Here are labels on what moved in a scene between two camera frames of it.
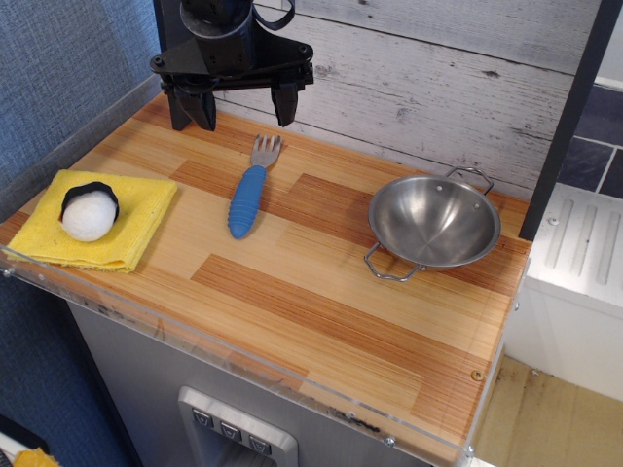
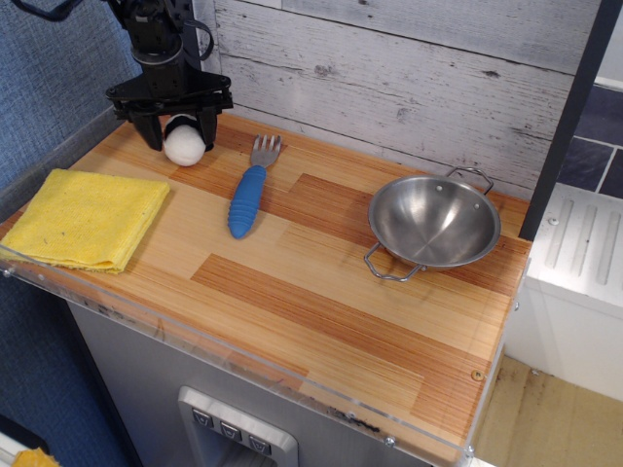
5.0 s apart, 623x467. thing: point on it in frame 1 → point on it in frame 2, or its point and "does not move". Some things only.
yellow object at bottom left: [35, 457] does not move
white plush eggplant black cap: [89, 211] → [184, 142]
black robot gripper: [230, 52] → [170, 86]
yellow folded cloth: [141, 203] does not move
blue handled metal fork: [245, 198] does not move
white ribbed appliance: [568, 320] does not move
